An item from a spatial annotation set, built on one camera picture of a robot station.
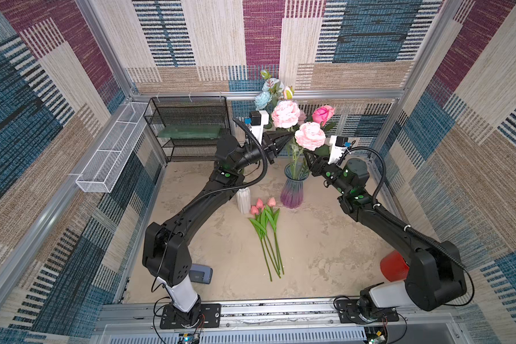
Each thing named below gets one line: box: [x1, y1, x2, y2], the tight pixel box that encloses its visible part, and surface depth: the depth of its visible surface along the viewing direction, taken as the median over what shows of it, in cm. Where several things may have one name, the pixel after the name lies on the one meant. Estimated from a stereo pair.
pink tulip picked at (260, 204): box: [255, 197, 281, 279], surface depth 96 cm
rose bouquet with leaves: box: [254, 69, 336, 154], surface depth 58 cm
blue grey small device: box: [188, 263, 213, 285], surface depth 82 cm
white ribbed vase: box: [236, 187, 252, 215], surface depth 92 cm
